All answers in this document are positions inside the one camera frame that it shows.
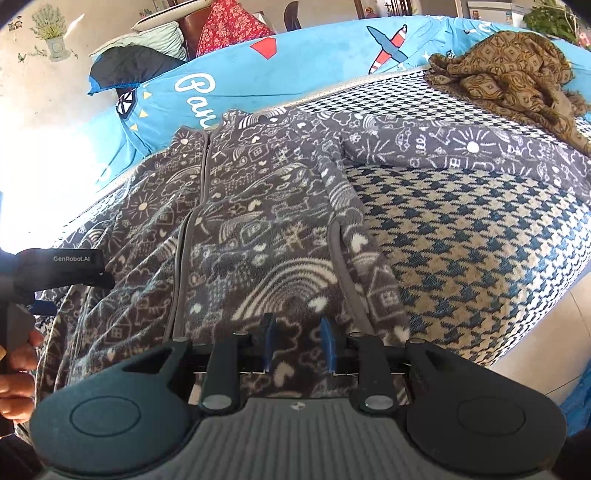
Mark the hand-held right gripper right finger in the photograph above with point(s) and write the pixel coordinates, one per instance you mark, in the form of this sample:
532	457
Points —
326	346

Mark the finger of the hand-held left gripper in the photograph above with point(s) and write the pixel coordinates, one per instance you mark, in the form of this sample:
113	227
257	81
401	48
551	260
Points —
44	309

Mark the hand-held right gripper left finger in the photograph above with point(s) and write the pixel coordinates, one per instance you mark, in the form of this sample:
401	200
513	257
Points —
267	344

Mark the grey doodle-print fleece jacket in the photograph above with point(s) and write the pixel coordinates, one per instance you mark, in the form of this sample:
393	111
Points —
258	207

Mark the person's left hand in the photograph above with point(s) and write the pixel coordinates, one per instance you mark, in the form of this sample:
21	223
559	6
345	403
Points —
18	392

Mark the houndstooth bed mat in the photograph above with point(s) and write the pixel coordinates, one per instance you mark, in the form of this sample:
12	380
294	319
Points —
461	230

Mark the black and blue padded cloth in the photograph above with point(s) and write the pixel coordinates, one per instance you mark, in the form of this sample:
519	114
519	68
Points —
134	64

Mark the white table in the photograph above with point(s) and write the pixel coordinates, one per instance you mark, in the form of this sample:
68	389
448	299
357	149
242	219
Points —
161	18

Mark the brown leather chair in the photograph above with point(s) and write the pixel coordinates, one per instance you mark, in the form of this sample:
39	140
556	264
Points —
194	27

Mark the long blue printed pillow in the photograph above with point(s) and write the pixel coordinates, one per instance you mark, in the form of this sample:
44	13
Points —
323	60

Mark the red floral cloth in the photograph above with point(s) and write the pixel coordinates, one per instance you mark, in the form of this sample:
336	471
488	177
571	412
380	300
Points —
231	23

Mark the brown patterned cloth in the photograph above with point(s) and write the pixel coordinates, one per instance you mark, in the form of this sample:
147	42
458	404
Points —
508	78

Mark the dark wooden chair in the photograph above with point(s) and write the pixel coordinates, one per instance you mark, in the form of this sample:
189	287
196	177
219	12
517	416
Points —
291	14

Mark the white chest freezer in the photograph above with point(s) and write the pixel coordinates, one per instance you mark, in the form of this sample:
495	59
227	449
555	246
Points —
489	11

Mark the green potted plant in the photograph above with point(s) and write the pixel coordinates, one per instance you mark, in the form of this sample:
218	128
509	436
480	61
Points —
554	21

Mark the lavender pot wall sticker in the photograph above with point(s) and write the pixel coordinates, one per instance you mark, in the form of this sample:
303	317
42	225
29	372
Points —
55	46

